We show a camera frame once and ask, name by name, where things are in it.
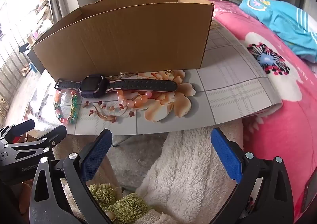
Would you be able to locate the pair of beige shoes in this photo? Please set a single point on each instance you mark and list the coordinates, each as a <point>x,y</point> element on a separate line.
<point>26,70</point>

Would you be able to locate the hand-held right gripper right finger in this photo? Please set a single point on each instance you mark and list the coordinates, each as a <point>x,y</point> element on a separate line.
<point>226,157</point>

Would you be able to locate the pink floral blanket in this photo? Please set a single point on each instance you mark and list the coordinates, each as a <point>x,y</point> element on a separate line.
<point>272,127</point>

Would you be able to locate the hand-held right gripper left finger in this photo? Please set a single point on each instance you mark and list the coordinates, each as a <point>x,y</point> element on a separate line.
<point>96,154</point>

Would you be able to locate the pile of sacks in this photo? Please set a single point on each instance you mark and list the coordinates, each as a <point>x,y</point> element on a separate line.
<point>43,8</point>

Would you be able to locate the gold openwork brooch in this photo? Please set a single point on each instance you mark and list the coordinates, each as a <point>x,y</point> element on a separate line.
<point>125,74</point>

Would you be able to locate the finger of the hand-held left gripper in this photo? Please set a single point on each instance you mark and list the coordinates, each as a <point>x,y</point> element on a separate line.
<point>54,134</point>
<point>22,127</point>

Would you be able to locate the dark low cabinet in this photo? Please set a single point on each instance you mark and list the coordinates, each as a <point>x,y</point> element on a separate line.
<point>34,62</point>

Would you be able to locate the green fluffy cloth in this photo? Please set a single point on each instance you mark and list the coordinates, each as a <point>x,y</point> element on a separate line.
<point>123,204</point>

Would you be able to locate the black cloth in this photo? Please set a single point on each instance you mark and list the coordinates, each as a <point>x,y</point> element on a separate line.
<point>23,48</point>

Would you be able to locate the brown cardboard box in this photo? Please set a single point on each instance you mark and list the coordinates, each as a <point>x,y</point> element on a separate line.
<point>123,40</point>

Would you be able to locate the floral grey plaid table cover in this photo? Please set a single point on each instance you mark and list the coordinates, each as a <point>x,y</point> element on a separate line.
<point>223,85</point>

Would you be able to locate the white fleece robe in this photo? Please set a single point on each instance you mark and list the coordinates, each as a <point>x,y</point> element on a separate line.
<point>188,176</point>

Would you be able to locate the black smartwatch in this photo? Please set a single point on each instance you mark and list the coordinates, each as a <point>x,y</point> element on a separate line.
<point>95,85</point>

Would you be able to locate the metal balcony railing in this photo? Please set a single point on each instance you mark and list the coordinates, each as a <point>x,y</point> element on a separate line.
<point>10,77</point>

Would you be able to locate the blue garment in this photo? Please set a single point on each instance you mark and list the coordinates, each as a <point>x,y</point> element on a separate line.
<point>284,23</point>

